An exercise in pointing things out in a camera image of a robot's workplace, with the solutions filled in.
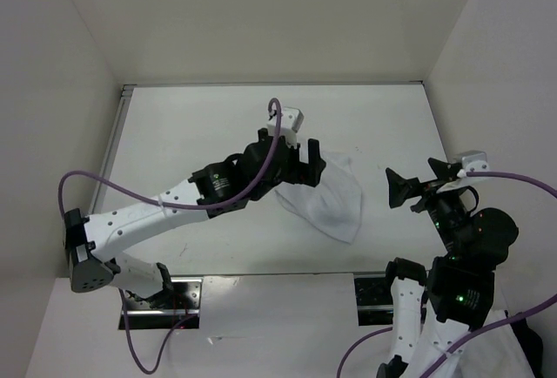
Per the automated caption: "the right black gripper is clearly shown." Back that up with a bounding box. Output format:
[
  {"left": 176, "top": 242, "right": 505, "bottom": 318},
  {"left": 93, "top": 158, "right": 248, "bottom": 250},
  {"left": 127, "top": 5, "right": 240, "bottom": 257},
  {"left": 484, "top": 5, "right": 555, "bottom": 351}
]
[{"left": 386, "top": 154, "right": 472, "bottom": 253}]

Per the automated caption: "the white skirt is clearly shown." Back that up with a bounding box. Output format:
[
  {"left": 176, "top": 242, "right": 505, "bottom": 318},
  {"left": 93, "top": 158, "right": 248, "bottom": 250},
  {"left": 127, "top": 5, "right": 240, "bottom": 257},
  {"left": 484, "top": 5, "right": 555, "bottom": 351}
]
[{"left": 275, "top": 152, "right": 363, "bottom": 244}]

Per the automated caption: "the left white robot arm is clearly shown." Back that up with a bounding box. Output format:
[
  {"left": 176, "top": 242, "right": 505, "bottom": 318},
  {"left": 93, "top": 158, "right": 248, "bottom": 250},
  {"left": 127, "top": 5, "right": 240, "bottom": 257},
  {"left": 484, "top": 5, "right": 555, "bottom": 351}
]
[{"left": 64, "top": 128, "right": 325, "bottom": 308}]

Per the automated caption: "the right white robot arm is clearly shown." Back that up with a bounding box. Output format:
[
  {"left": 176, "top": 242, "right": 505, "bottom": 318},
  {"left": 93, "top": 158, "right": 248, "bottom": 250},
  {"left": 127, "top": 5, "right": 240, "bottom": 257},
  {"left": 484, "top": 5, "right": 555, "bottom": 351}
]
[{"left": 377, "top": 151, "right": 519, "bottom": 377}]

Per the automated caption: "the white cloth pile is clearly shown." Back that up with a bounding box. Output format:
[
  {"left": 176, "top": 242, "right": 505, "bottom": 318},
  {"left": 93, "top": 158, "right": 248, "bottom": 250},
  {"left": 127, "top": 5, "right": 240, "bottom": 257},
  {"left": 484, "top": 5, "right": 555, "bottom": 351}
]
[{"left": 466, "top": 324, "right": 534, "bottom": 377}]

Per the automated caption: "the black cloth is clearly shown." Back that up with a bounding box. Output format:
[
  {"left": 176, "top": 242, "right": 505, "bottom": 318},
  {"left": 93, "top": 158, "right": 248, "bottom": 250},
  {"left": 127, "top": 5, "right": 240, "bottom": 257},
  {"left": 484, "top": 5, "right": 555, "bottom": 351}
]
[{"left": 510, "top": 318, "right": 544, "bottom": 378}]

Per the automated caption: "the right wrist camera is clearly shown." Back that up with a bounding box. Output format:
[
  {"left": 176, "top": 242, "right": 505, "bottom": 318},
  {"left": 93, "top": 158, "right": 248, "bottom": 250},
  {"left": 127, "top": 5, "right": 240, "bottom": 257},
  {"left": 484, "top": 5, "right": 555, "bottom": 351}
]
[{"left": 437, "top": 150, "right": 490, "bottom": 193}]

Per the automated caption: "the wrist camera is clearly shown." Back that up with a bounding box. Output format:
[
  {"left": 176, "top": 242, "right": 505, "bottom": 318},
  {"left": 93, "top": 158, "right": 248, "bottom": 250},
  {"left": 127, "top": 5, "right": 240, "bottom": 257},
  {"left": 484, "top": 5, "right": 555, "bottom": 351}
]
[
  {"left": 437, "top": 150, "right": 490, "bottom": 193},
  {"left": 266, "top": 107, "right": 305, "bottom": 138}
]

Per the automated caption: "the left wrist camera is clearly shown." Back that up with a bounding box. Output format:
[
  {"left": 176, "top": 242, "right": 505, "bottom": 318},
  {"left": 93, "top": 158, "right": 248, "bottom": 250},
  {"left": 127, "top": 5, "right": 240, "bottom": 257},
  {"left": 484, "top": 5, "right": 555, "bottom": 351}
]
[{"left": 266, "top": 107, "right": 305, "bottom": 138}]

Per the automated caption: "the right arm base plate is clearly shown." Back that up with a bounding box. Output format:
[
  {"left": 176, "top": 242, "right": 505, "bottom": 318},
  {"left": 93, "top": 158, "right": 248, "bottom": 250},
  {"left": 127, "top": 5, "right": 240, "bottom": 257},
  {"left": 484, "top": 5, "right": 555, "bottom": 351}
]
[{"left": 353, "top": 274, "right": 393, "bottom": 327}]

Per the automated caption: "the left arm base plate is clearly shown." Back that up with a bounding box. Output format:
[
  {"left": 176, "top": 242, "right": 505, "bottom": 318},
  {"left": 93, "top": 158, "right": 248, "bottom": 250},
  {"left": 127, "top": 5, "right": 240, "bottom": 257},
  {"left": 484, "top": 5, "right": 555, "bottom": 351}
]
[{"left": 124, "top": 276, "right": 203, "bottom": 330}]

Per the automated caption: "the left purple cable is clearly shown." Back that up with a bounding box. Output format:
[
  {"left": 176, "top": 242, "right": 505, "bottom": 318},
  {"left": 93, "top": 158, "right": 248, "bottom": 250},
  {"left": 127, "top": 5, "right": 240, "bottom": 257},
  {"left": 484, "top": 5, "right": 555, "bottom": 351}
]
[{"left": 58, "top": 98, "right": 284, "bottom": 375}]

